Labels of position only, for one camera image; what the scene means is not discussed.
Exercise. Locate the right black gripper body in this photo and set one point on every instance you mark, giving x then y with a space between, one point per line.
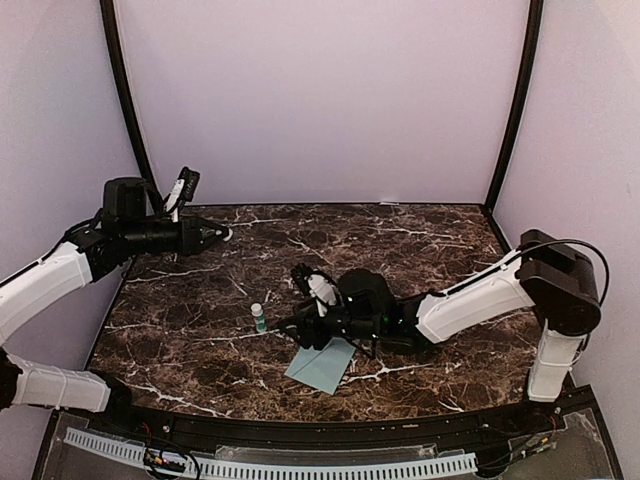
310 323

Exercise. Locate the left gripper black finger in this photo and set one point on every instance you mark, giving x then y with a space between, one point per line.
208 243
210 228

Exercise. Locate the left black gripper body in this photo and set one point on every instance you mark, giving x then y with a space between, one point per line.
187 224

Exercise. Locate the light blue envelope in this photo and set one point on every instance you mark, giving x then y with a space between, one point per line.
323 369

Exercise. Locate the small glue stick bottle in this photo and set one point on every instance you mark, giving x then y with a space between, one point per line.
259 317

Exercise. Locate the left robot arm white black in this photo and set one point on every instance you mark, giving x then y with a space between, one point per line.
88 251

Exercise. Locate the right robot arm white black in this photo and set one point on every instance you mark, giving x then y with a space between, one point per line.
552 276

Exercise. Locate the black front table rail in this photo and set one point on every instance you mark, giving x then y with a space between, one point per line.
494 426

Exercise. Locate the white slotted cable duct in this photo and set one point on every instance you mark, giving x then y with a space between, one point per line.
259 463

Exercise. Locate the left black frame post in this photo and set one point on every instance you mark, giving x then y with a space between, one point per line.
128 109

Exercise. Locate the black frame post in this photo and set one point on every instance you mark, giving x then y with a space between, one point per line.
128 109
516 111

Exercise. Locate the right black frame post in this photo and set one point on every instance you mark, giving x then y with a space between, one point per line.
516 111

